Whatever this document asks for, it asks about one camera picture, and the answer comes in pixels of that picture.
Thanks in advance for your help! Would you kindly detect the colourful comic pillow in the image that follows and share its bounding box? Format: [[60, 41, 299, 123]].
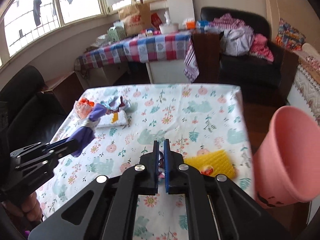
[[276, 18, 306, 50]]

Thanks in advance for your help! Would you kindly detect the floral white tablecloth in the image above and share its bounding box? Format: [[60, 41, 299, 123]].
[[35, 83, 256, 240]]

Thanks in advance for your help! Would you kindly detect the orange white plastic bag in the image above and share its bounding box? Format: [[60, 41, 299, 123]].
[[73, 98, 95, 120]]

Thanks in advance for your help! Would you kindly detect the bed with patterned quilt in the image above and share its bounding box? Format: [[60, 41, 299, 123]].
[[265, 0, 320, 126]]

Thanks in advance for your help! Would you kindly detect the black leather armchair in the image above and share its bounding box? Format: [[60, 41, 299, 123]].
[[201, 7, 298, 107]]

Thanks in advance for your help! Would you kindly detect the yellow foam fruit net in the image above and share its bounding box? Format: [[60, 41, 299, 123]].
[[184, 150, 236, 179]]

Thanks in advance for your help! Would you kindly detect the left hand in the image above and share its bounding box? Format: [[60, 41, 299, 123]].
[[2, 191, 42, 222]]

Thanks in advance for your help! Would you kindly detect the dark wooden side cabinet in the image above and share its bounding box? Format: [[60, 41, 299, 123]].
[[192, 30, 220, 83]]

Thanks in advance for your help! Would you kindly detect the plaid checkered tablecloth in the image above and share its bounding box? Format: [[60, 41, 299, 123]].
[[74, 31, 200, 82]]

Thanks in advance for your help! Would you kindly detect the pile of clothes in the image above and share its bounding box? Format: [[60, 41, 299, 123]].
[[196, 13, 274, 62]]

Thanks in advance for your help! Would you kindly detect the pink plastic trash bucket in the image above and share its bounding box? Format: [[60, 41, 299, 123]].
[[253, 106, 319, 209]]

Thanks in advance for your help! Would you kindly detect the purple cloth bundle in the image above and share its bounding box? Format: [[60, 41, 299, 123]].
[[66, 103, 107, 158]]

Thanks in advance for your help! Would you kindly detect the green house-shaped box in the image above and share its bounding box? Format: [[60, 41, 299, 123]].
[[107, 27, 127, 43]]

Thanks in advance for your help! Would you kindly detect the orange tissue box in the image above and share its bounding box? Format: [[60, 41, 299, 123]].
[[183, 18, 196, 30]]

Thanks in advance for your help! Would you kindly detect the brown New Balance paper bag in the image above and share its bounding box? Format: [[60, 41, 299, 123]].
[[118, 3, 152, 36]]

